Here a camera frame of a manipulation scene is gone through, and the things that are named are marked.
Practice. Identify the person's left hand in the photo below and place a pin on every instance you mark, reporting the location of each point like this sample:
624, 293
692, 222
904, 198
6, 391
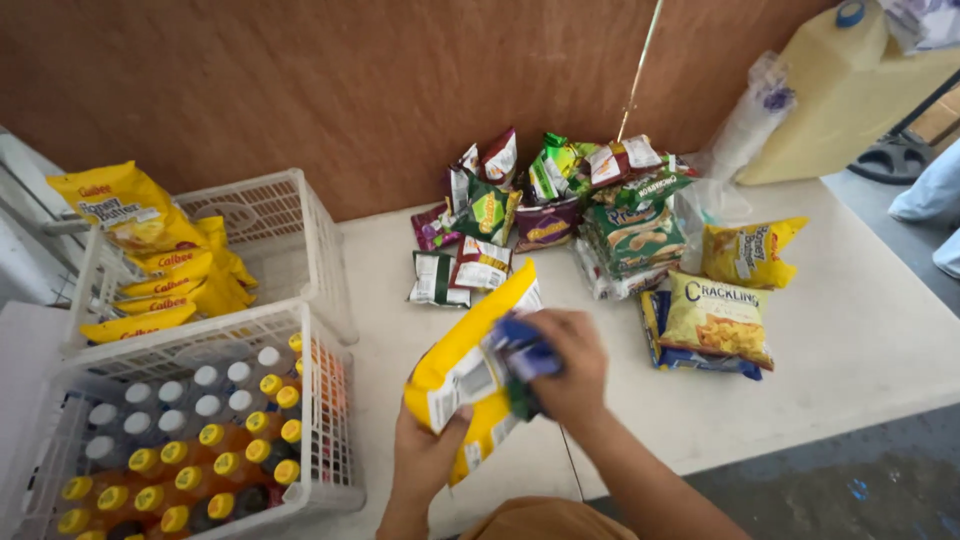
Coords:
424, 461

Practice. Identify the person's right hand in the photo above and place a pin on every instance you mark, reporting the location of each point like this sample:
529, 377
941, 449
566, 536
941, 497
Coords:
574, 375

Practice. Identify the person's right fingers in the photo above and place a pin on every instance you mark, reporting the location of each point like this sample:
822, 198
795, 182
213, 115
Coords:
544, 328

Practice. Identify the blue snack packet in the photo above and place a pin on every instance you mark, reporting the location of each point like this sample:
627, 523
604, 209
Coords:
525, 360
664, 349

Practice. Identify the large yellow snack bag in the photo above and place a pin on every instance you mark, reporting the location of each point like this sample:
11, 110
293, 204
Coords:
465, 375

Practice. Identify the red and white snack packet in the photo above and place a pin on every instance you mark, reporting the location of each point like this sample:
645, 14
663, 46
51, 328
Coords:
484, 264

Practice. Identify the purple snack packet yellow print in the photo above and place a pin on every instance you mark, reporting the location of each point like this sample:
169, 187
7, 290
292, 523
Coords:
546, 225

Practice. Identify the green and white snack packet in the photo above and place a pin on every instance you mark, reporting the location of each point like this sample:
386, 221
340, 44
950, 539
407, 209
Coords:
436, 279

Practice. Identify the blue flat snack packet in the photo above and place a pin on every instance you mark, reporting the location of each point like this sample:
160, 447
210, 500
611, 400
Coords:
664, 349

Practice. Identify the wrapped stack of green packets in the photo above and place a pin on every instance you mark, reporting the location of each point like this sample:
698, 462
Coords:
634, 244

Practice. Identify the dark green snack packet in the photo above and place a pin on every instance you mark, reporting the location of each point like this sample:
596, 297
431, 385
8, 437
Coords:
487, 212

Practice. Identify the small purple snack packet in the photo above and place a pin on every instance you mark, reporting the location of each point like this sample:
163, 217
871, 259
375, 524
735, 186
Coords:
430, 227

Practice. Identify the light green snack packet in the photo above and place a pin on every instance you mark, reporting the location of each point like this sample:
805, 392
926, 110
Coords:
553, 169

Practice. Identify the pale yellow crackling bag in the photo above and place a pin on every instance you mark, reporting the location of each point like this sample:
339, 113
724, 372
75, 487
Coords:
716, 319

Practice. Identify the green crumpled snack packet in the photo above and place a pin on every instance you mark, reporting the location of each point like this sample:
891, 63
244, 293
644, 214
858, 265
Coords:
646, 187

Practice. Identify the maroon and white snack packet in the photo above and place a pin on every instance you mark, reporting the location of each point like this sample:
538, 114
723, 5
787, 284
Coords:
501, 156

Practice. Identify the red snack packet white label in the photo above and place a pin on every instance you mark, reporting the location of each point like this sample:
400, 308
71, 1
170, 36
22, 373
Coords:
621, 159

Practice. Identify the clear plastic bag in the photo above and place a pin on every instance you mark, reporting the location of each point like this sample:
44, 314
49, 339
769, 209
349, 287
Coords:
712, 206

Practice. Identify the yellow chip bag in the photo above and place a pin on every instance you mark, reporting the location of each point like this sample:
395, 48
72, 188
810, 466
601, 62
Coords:
750, 253

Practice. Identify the white plastic bottle crate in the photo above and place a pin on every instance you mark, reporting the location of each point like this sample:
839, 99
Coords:
322, 420

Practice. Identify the white plastic basket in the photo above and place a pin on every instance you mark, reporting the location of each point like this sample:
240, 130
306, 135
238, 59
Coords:
277, 232

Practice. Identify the sleeve of plastic cups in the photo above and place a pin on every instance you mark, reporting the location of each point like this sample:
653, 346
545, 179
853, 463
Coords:
750, 116

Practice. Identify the group of yellow-capped bottles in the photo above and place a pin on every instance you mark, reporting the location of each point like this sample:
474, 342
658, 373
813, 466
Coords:
217, 465

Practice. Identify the group of white-capped bottles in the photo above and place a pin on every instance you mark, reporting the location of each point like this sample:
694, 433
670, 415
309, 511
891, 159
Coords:
176, 394

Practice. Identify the cream plastic jug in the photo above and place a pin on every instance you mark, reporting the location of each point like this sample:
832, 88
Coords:
847, 97

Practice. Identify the black round base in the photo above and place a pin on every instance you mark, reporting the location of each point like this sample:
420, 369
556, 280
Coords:
891, 157

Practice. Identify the row of yellow chip bags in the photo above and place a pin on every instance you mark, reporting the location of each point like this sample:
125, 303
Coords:
161, 255

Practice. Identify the blue jug cap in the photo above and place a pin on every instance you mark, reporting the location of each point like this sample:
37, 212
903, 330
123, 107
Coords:
850, 12

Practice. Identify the white printed plastic bag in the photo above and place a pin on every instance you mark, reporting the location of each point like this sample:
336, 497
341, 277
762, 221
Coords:
926, 21

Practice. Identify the grey metal rack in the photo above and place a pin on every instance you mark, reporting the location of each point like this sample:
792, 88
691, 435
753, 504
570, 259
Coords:
30, 195

